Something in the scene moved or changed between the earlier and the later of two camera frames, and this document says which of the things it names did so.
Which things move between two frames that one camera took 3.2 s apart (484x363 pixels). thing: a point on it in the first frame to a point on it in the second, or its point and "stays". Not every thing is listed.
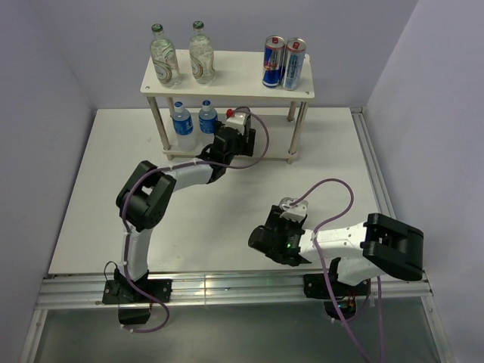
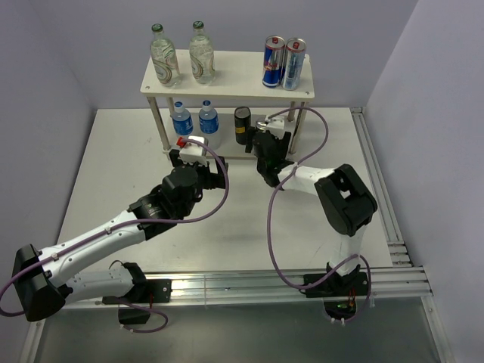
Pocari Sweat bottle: x=208 y=118 stays
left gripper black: x=249 y=147 to x=213 y=180
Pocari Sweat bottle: x=182 y=121 stays
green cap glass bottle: x=164 y=58 stays
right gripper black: x=274 y=218 to x=283 y=144
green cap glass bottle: x=202 y=55 stays
